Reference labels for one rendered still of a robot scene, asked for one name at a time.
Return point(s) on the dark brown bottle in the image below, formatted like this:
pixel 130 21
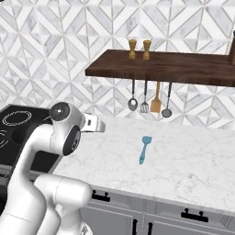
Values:
pixel 232 50

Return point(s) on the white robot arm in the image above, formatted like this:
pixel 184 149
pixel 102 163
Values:
pixel 36 143

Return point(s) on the hanging metal spoon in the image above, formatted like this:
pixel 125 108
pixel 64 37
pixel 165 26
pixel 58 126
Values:
pixel 132 104

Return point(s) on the black hob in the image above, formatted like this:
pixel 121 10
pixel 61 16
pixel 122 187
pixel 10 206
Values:
pixel 18 117

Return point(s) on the grey cupboard door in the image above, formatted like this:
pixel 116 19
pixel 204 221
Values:
pixel 107 221
pixel 189 229

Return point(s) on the wooden pepper mill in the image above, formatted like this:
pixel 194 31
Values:
pixel 146 49
pixel 132 49

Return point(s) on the hanging metal ladle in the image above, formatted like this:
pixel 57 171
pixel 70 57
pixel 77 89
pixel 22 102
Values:
pixel 166 112

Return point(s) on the blue spatula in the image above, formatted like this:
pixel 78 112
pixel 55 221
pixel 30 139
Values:
pixel 146 141

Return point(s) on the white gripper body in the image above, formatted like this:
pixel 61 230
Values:
pixel 99 123

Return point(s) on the grey drawer front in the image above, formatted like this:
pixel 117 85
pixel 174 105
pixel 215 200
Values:
pixel 125 200
pixel 171 211

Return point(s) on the hanging wooden spatula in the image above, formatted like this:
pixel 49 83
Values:
pixel 156 104

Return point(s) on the dark wooden shelf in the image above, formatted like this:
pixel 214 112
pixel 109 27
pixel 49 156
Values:
pixel 165 67

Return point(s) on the hanging metal slotted turner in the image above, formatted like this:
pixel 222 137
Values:
pixel 144 107

